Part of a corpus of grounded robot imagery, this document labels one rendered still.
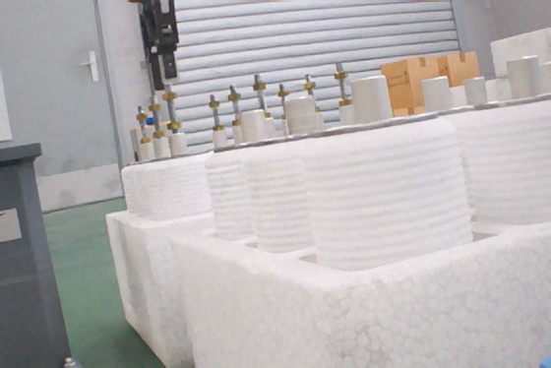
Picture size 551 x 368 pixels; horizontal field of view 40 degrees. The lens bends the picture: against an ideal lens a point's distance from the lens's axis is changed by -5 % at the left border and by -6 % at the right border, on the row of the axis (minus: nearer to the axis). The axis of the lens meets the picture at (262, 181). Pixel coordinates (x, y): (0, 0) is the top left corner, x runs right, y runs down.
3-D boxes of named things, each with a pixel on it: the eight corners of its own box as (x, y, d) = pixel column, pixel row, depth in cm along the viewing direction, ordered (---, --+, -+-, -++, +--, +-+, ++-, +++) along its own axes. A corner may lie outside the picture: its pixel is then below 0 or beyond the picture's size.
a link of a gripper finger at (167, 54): (158, 39, 95) (164, 79, 95) (162, 35, 92) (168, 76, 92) (170, 38, 95) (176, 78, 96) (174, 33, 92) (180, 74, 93)
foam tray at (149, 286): (171, 375, 90) (142, 227, 89) (126, 320, 128) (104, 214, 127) (453, 300, 102) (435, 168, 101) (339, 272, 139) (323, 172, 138)
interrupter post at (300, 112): (296, 144, 56) (288, 98, 56) (284, 146, 58) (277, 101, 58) (327, 139, 57) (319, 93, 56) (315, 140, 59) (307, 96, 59)
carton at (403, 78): (444, 101, 481) (436, 55, 479) (415, 106, 470) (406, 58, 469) (416, 106, 508) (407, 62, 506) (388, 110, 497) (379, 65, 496)
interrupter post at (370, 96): (367, 135, 45) (357, 78, 45) (350, 137, 47) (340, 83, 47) (403, 128, 45) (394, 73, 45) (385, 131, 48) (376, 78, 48)
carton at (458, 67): (483, 95, 496) (475, 50, 495) (456, 99, 487) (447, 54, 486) (457, 100, 524) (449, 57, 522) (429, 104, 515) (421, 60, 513)
